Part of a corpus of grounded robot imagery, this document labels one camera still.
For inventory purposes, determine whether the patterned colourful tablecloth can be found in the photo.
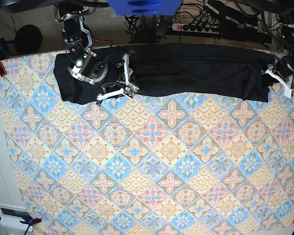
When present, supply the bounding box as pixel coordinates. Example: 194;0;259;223
0;52;294;235

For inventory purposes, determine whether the black round stool seat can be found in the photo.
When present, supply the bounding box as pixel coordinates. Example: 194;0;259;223
14;24;43;55

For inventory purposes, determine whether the blue clamp bottom left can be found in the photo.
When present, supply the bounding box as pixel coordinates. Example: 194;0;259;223
0;216;42;232

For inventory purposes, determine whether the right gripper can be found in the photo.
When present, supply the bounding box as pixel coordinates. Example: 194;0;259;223
101;64;138;93

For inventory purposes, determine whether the white box with dark window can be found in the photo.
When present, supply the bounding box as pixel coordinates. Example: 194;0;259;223
0;203;31;232

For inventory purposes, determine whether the black t-shirt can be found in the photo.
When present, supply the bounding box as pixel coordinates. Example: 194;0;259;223
53;43;280;105

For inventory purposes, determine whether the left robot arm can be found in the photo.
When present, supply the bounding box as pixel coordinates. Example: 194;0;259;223
234;0;294;82

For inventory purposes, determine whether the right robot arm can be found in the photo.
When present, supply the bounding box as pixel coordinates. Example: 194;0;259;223
0;0;139;101

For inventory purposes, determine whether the white power strip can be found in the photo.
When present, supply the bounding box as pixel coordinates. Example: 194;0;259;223
171;23;219;34

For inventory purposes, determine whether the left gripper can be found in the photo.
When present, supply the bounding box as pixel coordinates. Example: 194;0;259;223
264;61;288;86

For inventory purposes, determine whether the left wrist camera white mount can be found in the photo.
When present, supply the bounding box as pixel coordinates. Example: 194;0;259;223
262;64;294;99

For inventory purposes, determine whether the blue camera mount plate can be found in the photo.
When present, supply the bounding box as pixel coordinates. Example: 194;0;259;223
106;0;183;16

